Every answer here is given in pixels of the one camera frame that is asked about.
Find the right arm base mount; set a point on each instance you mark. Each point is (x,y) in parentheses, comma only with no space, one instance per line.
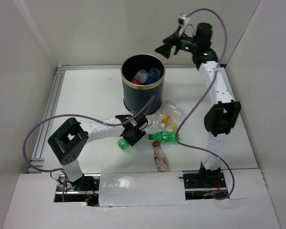
(204,184)

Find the large clear crushed bottle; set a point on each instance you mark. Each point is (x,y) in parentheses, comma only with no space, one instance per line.
(173,110)

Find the green bottle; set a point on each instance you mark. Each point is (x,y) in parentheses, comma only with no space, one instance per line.
(164,136)
(123,144)

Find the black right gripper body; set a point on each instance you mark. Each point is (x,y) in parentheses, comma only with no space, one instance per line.
(188,45)

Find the dark blue gold-rimmed bin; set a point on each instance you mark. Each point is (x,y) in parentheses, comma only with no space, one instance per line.
(137,96)

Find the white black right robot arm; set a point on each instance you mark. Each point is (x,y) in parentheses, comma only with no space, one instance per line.
(223,114)

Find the small red cap bottle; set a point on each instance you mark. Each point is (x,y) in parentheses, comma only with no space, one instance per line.
(160,158)

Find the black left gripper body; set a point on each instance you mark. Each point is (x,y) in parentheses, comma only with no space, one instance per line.
(137,129)

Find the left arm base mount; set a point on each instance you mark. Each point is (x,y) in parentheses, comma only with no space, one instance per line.
(86,190)

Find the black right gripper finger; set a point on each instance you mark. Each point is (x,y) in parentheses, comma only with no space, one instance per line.
(173,39)
(164,50)

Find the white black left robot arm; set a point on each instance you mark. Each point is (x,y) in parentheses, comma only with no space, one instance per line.
(70,138)

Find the clear bottle yellow label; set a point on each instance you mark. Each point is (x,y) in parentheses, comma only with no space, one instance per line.
(165,121)

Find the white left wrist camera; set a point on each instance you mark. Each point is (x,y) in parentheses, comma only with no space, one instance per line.
(138,123)

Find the blue label clear bottle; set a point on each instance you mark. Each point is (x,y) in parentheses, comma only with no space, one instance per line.
(154,74)

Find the red label water bottle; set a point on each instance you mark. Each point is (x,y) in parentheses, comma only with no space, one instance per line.
(140,77)

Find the silver tape sheet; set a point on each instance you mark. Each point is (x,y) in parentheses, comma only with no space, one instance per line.
(141,189)

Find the crushed clear bottle white cap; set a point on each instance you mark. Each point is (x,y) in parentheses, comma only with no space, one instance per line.
(155,121)

